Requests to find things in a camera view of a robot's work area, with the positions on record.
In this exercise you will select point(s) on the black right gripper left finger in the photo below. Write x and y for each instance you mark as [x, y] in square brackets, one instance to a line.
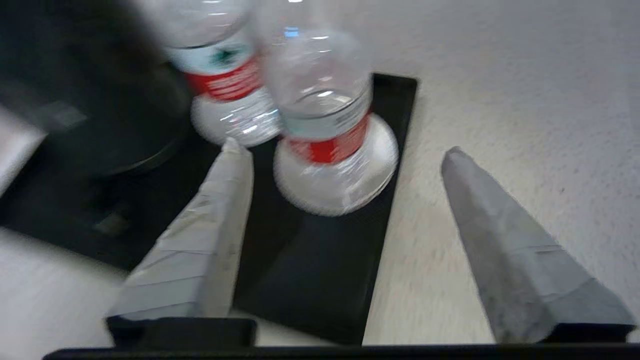
[200, 260]

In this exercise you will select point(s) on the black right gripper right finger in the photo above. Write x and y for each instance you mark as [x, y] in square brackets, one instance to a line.
[515, 270]

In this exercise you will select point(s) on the clear red-capped water bottle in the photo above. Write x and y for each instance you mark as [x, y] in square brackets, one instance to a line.
[320, 100]
[225, 75]

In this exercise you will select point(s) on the black electric kettle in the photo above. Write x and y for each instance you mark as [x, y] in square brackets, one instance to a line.
[90, 90]

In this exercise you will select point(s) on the black rectangular serving tray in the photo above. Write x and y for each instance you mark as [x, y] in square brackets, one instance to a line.
[310, 280]

